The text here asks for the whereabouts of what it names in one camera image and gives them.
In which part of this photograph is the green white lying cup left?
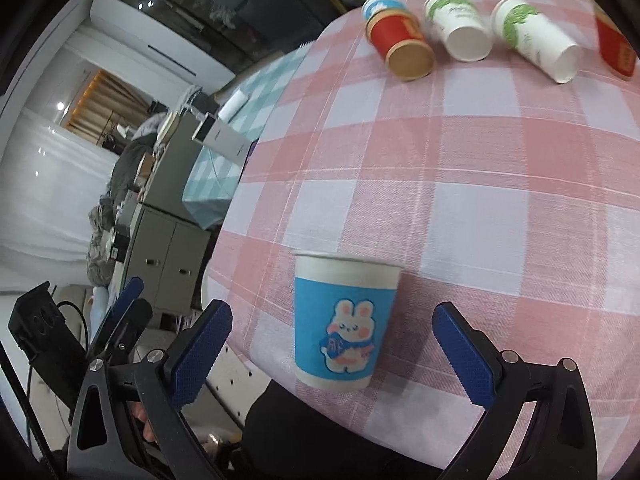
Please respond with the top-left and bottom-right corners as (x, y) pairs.
(424, 0), (492, 63)

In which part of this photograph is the green white lying cup right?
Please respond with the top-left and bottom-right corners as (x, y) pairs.
(490, 0), (582, 84)

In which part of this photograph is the teal checkered tablecloth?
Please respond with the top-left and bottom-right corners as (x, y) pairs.
(180, 41), (317, 229)

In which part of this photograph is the white power bank box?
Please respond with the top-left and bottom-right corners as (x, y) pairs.
(192, 114), (250, 166)

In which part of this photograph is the grey low cabinet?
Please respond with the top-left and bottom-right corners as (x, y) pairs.
(110, 115), (210, 315)

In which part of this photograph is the blue white lying cup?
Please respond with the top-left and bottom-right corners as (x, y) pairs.
(361, 0), (408, 22)

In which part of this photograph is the pink checkered tablecloth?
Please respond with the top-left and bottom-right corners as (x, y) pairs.
(202, 0), (639, 479)

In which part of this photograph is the red upright paper cup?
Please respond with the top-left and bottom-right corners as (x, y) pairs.
(593, 3), (637, 80)

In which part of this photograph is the red lying paper cup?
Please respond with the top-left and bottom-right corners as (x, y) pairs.
(366, 9), (436, 81)

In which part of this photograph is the blue bunny paper cup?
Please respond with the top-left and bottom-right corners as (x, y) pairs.
(294, 250), (401, 393)

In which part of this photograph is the person's left hand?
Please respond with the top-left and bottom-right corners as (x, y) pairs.
(129, 402), (156, 443)

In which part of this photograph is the green white lying cup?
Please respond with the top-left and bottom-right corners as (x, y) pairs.
(490, 0), (582, 84)
(424, 0), (492, 63)

